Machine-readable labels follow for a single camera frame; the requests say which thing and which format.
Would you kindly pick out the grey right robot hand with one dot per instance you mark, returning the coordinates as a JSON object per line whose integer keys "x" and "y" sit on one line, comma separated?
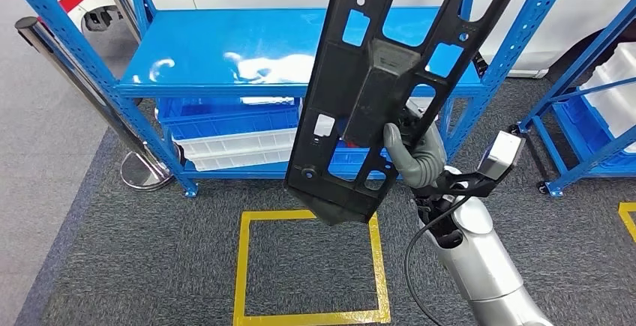
{"x": 422, "y": 170}

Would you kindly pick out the black plastic panel part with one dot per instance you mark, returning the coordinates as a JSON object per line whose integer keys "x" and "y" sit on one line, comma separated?
{"x": 348, "y": 90}

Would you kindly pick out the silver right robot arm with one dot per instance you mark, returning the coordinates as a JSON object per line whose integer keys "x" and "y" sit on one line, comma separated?
{"x": 477, "y": 264}

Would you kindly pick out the blue wheeled shelf rack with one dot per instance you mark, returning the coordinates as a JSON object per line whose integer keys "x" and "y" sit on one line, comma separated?
{"x": 571, "y": 80}

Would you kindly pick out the blue metal shelf rack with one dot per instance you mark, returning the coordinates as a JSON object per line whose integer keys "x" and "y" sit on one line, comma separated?
{"x": 198, "y": 50}

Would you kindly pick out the red item under bin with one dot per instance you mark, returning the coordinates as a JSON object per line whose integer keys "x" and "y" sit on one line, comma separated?
{"x": 350, "y": 143}

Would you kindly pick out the blue plastic bin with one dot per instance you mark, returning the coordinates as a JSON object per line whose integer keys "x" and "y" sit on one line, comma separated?
{"x": 343, "y": 162}
{"x": 223, "y": 120}
{"x": 576, "y": 125}

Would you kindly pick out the yellow floor tape square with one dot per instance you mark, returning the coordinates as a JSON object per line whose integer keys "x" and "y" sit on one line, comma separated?
{"x": 627, "y": 214}
{"x": 238, "y": 274}

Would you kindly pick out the chrome stanchion post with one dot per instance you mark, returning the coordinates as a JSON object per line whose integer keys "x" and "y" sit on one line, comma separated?
{"x": 119, "y": 1}
{"x": 74, "y": 80}

